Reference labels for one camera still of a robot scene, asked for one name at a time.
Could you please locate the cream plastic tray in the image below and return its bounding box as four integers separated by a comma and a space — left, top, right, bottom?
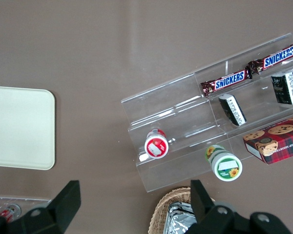
0, 85, 56, 171

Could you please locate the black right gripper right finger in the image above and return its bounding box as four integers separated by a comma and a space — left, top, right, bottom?
185, 179, 250, 234

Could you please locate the clear acrylic stepped display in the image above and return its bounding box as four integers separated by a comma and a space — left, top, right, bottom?
121, 33, 293, 193

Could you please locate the green sunflower lidded cup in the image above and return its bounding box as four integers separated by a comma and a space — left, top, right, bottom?
205, 145, 243, 182

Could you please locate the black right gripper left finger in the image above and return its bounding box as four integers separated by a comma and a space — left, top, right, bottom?
21, 180, 82, 234

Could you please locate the red lidded yogurt cup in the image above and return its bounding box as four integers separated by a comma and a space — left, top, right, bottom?
144, 129, 170, 159

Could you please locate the small black white box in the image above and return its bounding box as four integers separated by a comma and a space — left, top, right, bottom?
218, 94, 247, 127
271, 72, 293, 105

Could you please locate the Snickers chocolate bar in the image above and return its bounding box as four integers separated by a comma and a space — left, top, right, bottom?
200, 69, 253, 98
248, 39, 293, 75

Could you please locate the light wicker oval basket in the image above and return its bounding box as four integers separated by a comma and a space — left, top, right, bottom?
148, 186, 216, 234

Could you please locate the clear acrylic bottle stand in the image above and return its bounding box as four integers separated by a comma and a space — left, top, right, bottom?
0, 195, 52, 217

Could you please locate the red plaid cookie box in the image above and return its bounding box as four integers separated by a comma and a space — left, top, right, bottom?
243, 114, 293, 166

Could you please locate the aluminium foil tray stack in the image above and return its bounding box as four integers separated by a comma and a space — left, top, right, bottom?
167, 201, 198, 234

